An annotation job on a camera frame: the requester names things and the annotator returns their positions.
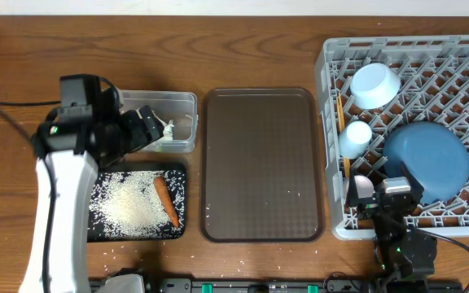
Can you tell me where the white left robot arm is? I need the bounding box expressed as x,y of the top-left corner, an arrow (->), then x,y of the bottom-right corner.
20,74 -> 164,292

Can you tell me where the grey dishwasher rack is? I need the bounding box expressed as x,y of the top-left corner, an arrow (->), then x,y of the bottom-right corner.
315,35 -> 469,240

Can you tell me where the dark blue plate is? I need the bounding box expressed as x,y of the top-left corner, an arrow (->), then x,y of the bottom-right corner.
383,121 -> 469,204

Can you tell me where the white tissue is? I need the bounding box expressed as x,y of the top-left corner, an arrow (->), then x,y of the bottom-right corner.
136,109 -> 174,141

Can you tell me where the brown serving tray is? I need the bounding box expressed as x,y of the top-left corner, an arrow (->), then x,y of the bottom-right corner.
200,87 -> 325,243

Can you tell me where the orange carrot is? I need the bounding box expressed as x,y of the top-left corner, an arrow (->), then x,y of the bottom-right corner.
154,177 -> 180,228

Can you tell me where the pink cup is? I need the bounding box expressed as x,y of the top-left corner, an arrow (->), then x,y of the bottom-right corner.
354,175 -> 375,199

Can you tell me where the light blue cup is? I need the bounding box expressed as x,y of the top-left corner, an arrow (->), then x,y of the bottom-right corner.
338,120 -> 372,159

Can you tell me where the clear plastic bin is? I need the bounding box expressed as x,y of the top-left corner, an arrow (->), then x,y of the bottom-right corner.
121,90 -> 199,153

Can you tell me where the black tray bin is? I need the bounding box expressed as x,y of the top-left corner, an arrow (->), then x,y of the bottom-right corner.
86,161 -> 187,244

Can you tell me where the light blue rice bowl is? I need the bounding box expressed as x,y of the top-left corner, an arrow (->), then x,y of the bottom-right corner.
350,63 -> 401,110

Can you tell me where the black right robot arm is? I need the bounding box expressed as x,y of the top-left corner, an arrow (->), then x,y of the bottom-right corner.
346,164 -> 437,293

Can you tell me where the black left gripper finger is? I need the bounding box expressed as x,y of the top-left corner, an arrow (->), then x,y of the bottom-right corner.
138,106 -> 164,142
121,110 -> 148,153

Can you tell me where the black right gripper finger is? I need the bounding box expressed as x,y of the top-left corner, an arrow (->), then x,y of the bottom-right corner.
346,169 -> 362,206
400,161 -> 424,195

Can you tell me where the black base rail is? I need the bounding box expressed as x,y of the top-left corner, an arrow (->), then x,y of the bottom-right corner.
90,274 -> 462,293

